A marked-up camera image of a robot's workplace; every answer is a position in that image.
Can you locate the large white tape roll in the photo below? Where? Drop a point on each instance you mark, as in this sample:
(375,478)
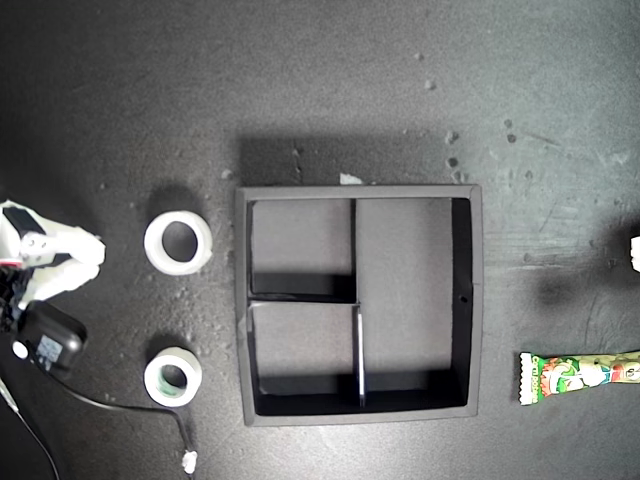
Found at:
(152,245)

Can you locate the white tape roll green core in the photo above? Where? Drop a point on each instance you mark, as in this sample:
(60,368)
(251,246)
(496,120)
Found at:
(152,382)

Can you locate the green printed snack bar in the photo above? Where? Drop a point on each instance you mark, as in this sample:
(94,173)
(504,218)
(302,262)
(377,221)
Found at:
(555,377)

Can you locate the black compartment tray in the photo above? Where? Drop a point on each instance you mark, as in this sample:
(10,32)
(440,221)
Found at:
(405,250)

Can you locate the small white paper scrap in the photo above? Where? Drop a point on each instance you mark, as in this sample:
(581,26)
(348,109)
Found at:
(350,179)

